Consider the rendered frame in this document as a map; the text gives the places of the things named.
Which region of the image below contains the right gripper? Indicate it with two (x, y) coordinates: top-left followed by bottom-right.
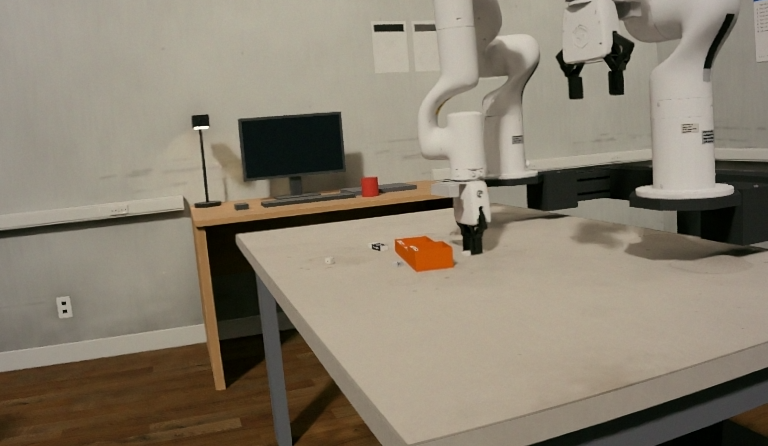
(453, 179), (491, 255)

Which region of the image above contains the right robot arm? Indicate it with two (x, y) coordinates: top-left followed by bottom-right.
(417, 0), (540, 197)

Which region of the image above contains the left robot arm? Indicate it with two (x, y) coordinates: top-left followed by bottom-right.
(612, 0), (740, 199)

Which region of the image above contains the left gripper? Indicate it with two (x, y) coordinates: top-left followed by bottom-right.
(556, 0), (635, 100)

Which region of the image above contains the orange open-top bin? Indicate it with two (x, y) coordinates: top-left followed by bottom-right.
(394, 236), (454, 272)

